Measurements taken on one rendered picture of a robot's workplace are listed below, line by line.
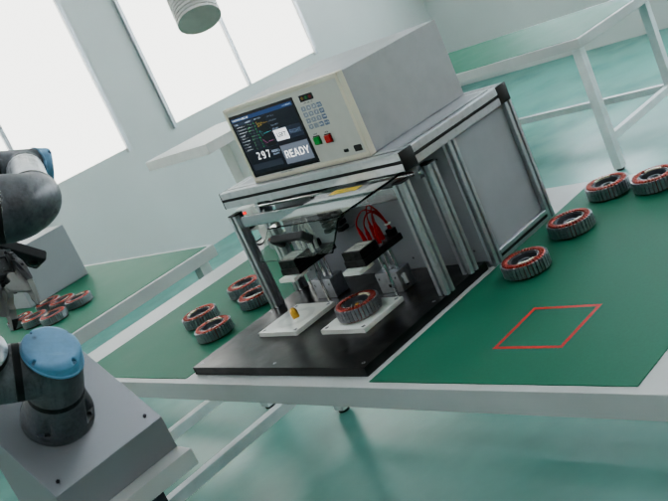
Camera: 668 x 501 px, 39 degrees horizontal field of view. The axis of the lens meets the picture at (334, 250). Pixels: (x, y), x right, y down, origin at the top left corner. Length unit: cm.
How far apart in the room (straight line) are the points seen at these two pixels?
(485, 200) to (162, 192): 544
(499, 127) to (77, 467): 125
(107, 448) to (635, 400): 107
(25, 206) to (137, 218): 580
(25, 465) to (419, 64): 127
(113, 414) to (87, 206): 519
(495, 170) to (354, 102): 41
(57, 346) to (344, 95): 82
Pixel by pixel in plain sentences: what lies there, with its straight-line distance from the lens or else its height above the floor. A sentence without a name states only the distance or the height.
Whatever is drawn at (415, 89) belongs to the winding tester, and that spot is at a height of 119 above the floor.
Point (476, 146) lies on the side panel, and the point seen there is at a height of 102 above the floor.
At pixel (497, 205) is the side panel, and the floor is 87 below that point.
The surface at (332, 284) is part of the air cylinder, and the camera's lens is 248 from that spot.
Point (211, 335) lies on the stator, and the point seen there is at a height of 77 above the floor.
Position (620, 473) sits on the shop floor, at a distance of 279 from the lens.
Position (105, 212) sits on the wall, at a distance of 730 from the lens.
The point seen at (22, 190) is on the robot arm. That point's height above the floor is 140.
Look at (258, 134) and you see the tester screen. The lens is 242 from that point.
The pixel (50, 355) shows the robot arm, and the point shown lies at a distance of 193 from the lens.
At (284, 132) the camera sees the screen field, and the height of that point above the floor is 122.
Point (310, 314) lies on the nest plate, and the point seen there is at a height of 78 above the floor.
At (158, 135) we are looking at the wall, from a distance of 764.
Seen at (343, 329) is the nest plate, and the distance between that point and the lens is 221.
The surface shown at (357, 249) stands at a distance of 225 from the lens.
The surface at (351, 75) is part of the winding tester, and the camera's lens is 219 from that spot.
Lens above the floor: 150
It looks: 14 degrees down
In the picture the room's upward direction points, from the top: 24 degrees counter-clockwise
